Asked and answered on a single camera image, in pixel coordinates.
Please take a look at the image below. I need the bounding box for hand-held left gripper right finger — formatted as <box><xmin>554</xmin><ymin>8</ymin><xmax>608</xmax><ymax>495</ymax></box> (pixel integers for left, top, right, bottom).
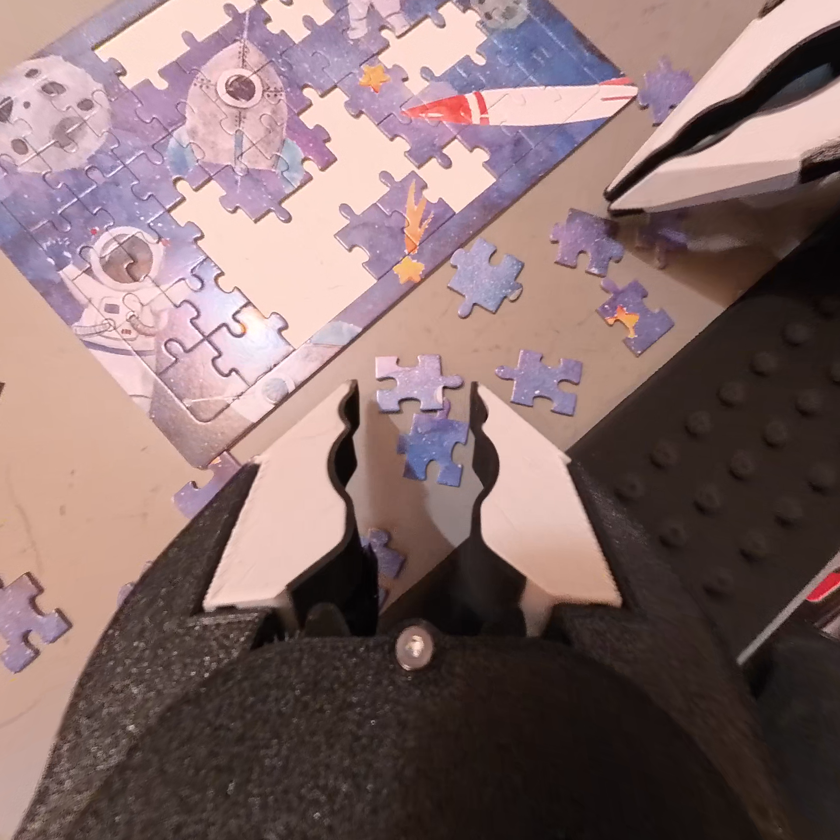
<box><xmin>471</xmin><ymin>382</ymin><xmax>624</xmax><ymax>636</ymax></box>

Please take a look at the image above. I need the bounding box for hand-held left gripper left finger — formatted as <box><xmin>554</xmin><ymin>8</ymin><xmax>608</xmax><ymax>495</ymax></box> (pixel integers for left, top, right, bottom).
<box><xmin>202</xmin><ymin>381</ymin><xmax>363</xmax><ymax>632</ymax></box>

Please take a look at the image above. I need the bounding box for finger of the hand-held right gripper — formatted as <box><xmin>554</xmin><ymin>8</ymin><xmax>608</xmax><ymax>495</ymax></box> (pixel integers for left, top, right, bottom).
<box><xmin>609</xmin><ymin>108</ymin><xmax>840</xmax><ymax>215</ymax></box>
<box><xmin>604</xmin><ymin>0</ymin><xmax>840</xmax><ymax>198</ymax></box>

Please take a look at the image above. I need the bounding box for space jigsaw puzzle board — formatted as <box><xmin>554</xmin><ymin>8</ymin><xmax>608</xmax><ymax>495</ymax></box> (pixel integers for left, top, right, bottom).
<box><xmin>0</xmin><ymin>0</ymin><xmax>639</xmax><ymax>468</ymax></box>

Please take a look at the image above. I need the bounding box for beige desk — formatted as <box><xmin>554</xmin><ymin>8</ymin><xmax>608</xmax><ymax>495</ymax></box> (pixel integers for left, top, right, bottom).
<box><xmin>0</xmin><ymin>0</ymin><xmax>840</xmax><ymax>657</ymax></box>

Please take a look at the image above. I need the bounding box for blue jigsaw piece orange mark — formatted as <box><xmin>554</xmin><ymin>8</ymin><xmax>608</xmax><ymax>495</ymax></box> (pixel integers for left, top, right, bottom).
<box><xmin>596</xmin><ymin>279</ymin><xmax>677</xmax><ymax>357</ymax></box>

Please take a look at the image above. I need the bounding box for metal bracket with red sticker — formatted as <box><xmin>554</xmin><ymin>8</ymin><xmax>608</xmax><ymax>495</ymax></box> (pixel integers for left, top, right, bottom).
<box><xmin>738</xmin><ymin>554</ymin><xmax>840</xmax><ymax>665</ymax></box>

